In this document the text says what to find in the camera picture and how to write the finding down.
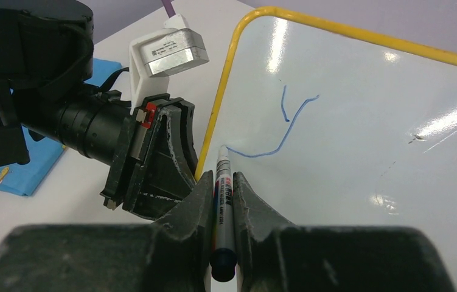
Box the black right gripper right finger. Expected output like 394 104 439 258
233 172 455 291

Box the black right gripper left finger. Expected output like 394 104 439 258
0 171 214 291

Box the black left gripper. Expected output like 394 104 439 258
100 93 198 220

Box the blue whiteboard marker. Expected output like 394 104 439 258
209 145 237 282

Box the yellow framed whiteboard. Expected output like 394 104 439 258
197 7 457 287

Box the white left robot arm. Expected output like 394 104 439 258
0 1 209 220

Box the blue patterned cloth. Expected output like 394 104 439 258
0 59 129 196

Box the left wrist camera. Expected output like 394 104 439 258
128 14 209 114

